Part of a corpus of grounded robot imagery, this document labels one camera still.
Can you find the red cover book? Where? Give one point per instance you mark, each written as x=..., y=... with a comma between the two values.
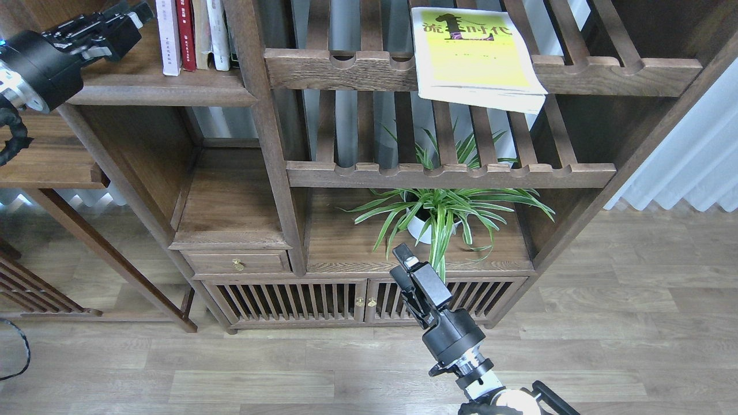
x=184, y=16

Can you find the white plant pot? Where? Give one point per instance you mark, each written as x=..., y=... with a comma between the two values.
x=427, y=227

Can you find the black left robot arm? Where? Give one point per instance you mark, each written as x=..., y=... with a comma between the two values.
x=11, y=117

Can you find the white curtain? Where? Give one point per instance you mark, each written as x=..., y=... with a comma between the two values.
x=697, y=161

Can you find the brass drawer knob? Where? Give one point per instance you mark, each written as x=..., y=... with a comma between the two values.
x=238, y=265

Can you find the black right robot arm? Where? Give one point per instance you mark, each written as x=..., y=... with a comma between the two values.
x=487, y=395

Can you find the green spider plant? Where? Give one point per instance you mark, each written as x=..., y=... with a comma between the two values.
x=479, y=210

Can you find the dark wooden bookshelf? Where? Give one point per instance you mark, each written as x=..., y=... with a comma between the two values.
x=262, y=163

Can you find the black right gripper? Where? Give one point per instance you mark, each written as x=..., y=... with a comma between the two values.
x=448, y=333

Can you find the yellow cover book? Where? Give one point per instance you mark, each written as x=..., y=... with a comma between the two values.
x=474, y=57

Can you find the wooden side shelf unit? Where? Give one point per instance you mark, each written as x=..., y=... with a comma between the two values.
x=55, y=264

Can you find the tan spine upright book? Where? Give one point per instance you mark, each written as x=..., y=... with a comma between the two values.
x=201, y=34

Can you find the pale purple book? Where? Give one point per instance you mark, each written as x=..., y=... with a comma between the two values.
x=169, y=37

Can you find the green spine upright book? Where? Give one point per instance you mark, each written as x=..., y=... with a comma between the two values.
x=233, y=53

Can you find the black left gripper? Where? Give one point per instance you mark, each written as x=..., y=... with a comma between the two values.
x=42, y=70

